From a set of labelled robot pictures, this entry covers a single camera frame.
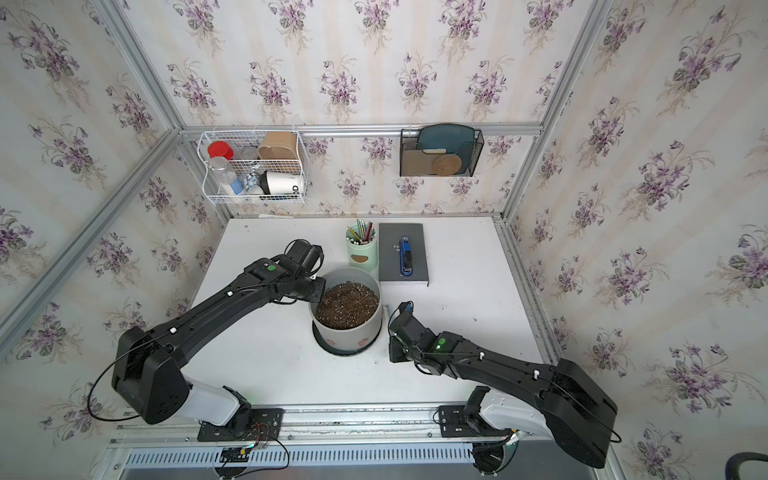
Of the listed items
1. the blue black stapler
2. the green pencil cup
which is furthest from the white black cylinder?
the blue black stapler

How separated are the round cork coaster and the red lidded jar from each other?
67cm

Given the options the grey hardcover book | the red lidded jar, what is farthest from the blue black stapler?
the red lidded jar

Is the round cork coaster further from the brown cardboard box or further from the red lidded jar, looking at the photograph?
the red lidded jar

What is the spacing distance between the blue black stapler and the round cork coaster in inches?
10.5

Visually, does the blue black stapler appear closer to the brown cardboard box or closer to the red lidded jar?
the brown cardboard box

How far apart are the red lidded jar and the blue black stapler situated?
2.07 ft

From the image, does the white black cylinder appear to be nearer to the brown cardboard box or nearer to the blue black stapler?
the brown cardboard box

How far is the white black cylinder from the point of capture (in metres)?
0.92

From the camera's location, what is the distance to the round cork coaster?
970 millimetres

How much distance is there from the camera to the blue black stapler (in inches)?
39.0

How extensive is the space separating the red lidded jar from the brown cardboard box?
0.34ft

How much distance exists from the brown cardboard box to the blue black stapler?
1.50 ft

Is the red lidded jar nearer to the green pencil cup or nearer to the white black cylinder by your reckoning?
the white black cylinder

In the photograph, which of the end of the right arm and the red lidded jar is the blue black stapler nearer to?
the end of the right arm
